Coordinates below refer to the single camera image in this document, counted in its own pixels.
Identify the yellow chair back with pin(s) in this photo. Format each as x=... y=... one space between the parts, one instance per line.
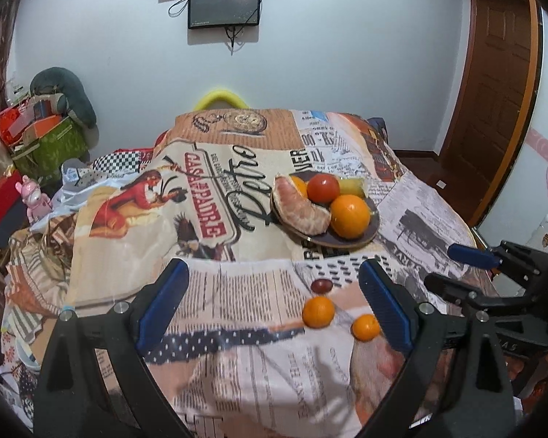
x=219 y=96

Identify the pink toy rabbit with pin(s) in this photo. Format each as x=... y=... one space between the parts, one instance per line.
x=33 y=198

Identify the dark purple plate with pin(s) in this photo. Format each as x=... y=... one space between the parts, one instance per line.
x=370 y=230

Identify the orange cardboard box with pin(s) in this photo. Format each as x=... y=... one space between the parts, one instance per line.
x=41 y=127

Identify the peeled citrus segment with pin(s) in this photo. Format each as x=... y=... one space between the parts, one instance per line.
x=297 y=212

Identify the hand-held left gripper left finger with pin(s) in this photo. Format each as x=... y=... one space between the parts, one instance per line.
x=162 y=305

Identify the yellow banana piece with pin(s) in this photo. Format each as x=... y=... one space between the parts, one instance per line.
x=352 y=186

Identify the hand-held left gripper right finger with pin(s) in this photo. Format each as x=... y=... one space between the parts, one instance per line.
x=386 y=305

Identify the small black wall monitor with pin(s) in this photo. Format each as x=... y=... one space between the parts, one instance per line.
x=223 y=4

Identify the large orange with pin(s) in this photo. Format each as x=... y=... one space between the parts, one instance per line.
x=300 y=187
x=350 y=216

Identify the small dark red grape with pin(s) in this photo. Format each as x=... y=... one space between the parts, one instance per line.
x=322 y=285

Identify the patterned bedsheet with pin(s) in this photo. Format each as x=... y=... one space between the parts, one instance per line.
x=32 y=273

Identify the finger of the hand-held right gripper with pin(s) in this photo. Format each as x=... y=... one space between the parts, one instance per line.
x=456 y=289
x=472 y=255

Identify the small tangerine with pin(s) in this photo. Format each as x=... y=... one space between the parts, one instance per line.
x=365 y=327
x=318 y=312

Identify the brown wooden door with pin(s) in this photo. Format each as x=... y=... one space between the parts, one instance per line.
x=488 y=100

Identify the large red box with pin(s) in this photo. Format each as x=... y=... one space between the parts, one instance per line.
x=2 y=205

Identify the striped brown curtain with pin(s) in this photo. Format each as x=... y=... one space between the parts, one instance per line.
x=0 y=54

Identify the red tomato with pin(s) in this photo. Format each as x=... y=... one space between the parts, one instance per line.
x=323 y=188

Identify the red gift boxes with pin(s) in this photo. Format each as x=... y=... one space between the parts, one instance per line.
x=11 y=123

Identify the printed blanket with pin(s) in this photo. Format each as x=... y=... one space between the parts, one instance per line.
x=237 y=292

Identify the black white checkered cloth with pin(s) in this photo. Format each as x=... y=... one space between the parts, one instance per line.
x=118 y=160

